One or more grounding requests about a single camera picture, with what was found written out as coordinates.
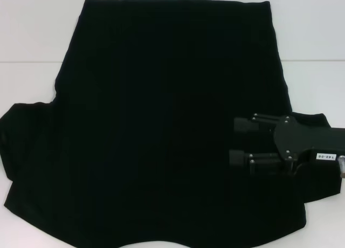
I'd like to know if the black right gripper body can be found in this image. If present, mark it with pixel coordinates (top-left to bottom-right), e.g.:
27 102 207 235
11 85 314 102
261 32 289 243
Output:
273 115 345 176

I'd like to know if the black t-shirt with FREE print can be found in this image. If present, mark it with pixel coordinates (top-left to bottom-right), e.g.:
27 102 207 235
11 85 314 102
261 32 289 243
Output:
0 0 343 248

